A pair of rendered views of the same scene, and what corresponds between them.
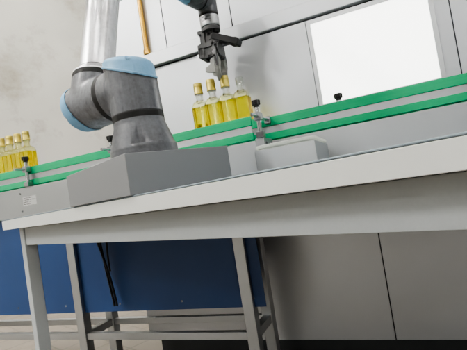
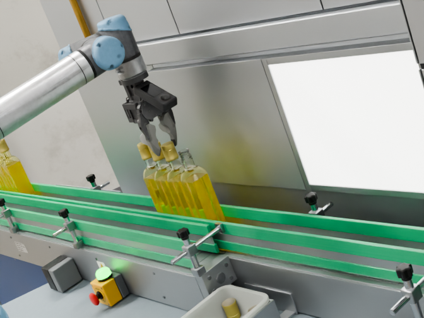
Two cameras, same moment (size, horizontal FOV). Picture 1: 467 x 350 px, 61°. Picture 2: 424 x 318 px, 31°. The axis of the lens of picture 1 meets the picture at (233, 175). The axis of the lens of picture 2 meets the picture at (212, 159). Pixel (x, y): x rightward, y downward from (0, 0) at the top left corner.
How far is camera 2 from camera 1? 148 cm
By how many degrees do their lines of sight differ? 38
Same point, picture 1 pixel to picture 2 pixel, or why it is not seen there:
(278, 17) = (227, 40)
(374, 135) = (334, 295)
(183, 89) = not seen: hidden behind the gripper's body
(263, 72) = (228, 119)
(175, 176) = not seen: outside the picture
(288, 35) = (244, 74)
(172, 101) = not seen: hidden behind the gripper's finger
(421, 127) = (385, 307)
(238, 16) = (182, 19)
